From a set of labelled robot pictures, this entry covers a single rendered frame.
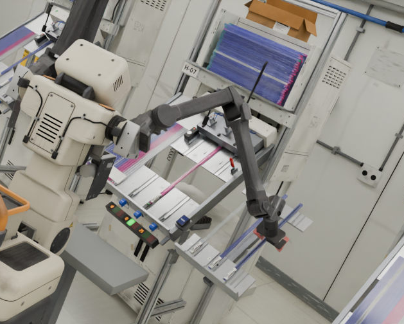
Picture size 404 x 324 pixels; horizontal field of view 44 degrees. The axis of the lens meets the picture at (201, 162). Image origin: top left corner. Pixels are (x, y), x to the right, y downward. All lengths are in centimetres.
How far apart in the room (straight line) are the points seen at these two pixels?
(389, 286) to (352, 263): 186
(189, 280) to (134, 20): 182
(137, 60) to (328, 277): 214
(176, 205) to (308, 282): 198
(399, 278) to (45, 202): 134
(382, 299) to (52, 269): 121
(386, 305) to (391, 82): 217
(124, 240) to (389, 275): 145
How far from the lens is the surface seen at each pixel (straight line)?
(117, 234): 292
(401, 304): 207
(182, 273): 263
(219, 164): 248
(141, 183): 247
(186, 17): 496
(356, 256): 393
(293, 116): 248
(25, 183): 179
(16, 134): 371
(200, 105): 182
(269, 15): 303
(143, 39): 366
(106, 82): 161
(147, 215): 233
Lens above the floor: 157
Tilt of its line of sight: 14 degrees down
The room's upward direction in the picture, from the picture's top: 24 degrees clockwise
